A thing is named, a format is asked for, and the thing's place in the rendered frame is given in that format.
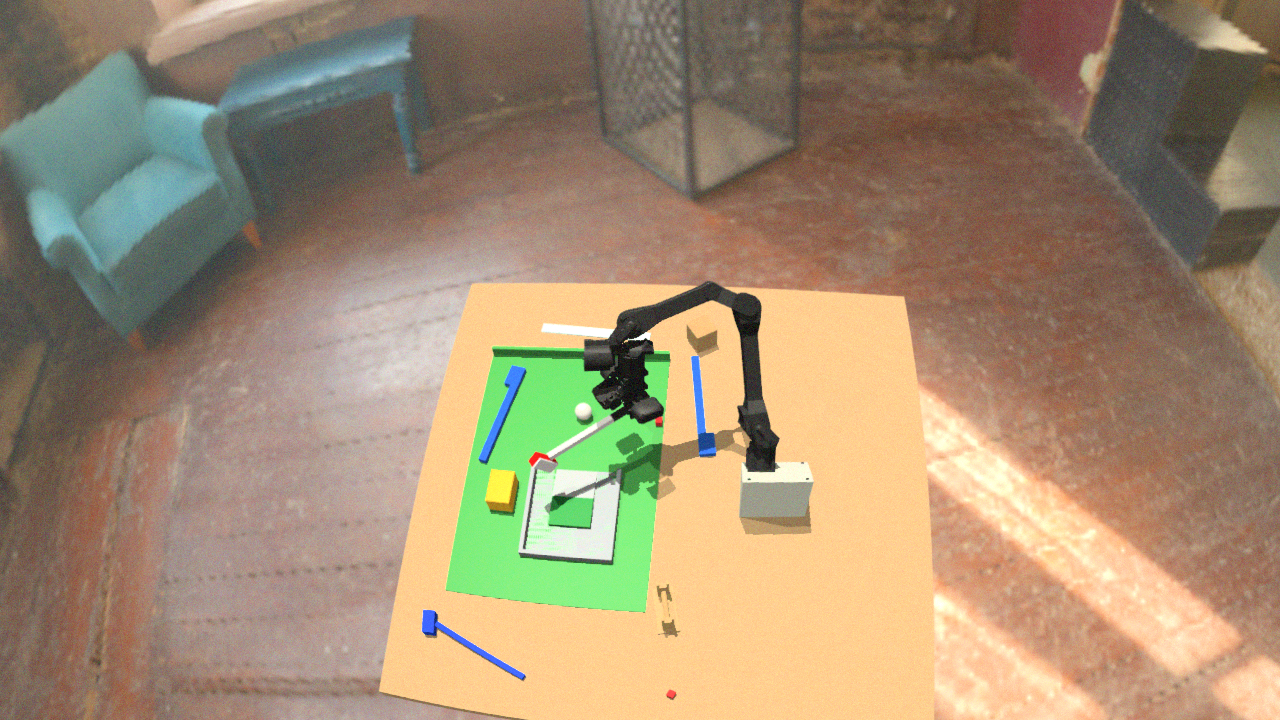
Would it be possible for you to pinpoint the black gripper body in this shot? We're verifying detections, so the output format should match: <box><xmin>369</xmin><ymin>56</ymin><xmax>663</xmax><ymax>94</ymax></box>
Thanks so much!
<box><xmin>600</xmin><ymin>359</ymin><xmax>664</xmax><ymax>424</ymax></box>

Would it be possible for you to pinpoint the green mat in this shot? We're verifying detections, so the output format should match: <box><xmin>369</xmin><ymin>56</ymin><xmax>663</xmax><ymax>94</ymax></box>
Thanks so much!
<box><xmin>445</xmin><ymin>354</ymin><xmax>669</xmax><ymax>612</ymax></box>

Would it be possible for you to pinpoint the tan cube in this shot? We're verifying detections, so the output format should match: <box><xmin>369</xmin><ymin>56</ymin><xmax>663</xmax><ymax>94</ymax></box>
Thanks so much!
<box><xmin>686</xmin><ymin>314</ymin><xmax>717</xmax><ymax>354</ymax></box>

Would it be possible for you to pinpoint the white flat bar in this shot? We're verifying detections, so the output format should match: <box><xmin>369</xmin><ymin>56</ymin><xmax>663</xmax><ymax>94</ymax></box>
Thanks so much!
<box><xmin>541</xmin><ymin>323</ymin><xmax>652</xmax><ymax>340</ymax></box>

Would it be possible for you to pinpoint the blue golf putter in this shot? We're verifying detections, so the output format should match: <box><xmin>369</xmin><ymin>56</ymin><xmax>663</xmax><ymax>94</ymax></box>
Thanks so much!
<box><xmin>422</xmin><ymin>609</ymin><xmax>525</xmax><ymax>680</ymax></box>

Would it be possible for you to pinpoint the yellow block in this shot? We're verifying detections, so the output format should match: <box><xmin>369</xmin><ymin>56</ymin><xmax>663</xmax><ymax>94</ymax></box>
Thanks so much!
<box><xmin>486</xmin><ymin>470</ymin><xmax>518</xmax><ymax>512</ymax></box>

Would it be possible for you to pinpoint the blue flat bar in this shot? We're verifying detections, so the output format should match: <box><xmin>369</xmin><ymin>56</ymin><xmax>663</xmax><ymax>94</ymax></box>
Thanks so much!
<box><xmin>477</xmin><ymin>365</ymin><xmax>526</xmax><ymax>462</ymax></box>
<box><xmin>691</xmin><ymin>356</ymin><xmax>716</xmax><ymax>457</ymax></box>

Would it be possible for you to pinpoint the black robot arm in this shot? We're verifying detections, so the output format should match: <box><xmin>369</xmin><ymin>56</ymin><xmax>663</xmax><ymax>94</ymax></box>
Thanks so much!
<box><xmin>582</xmin><ymin>281</ymin><xmax>780</xmax><ymax>473</ymax></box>

